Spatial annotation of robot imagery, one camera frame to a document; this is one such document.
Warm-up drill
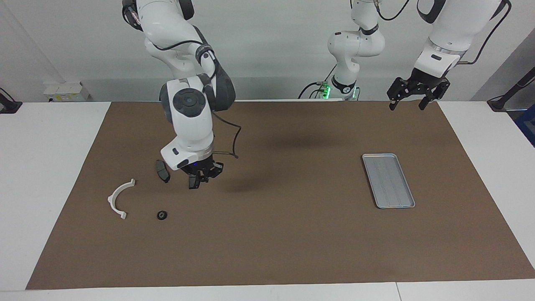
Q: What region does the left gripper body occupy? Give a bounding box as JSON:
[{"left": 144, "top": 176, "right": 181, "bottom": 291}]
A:
[{"left": 408, "top": 67, "right": 446, "bottom": 89}]

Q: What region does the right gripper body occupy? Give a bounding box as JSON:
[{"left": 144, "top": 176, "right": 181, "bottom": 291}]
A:
[{"left": 178, "top": 156, "right": 215, "bottom": 175}]

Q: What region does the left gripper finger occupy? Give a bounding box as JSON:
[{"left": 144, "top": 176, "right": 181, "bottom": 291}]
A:
[
  {"left": 419, "top": 79, "right": 451, "bottom": 111},
  {"left": 387, "top": 77, "right": 415, "bottom": 112}
]

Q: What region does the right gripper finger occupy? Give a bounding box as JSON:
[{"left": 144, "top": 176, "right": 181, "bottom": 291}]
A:
[
  {"left": 155, "top": 159, "right": 171, "bottom": 184},
  {"left": 188, "top": 161, "right": 224, "bottom": 190}
]

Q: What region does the grey metal tray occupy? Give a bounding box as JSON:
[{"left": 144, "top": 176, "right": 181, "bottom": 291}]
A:
[{"left": 362, "top": 153, "right": 416, "bottom": 209}]

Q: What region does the black stand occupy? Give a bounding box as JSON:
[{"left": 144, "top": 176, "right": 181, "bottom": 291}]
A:
[
  {"left": 0, "top": 87, "right": 23, "bottom": 115},
  {"left": 487, "top": 66, "right": 535, "bottom": 112}
]

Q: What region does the blue box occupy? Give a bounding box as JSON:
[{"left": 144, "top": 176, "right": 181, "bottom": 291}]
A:
[{"left": 515, "top": 104, "right": 535, "bottom": 148}]

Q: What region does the white socket box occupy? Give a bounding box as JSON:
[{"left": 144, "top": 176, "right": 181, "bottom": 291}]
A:
[{"left": 43, "top": 81, "right": 91, "bottom": 103}]

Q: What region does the black cable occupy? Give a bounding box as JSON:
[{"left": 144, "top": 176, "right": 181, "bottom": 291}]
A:
[
  {"left": 375, "top": 0, "right": 412, "bottom": 22},
  {"left": 298, "top": 64, "right": 337, "bottom": 100},
  {"left": 212, "top": 112, "right": 242, "bottom": 159},
  {"left": 456, "top": 0, "right": 513, "bottom": 66}
]

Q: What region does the white curved plastic bracket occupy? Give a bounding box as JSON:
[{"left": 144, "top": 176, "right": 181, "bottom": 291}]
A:
[{"left": 107, "top": 179, "right": 137, "bottom": 220}]

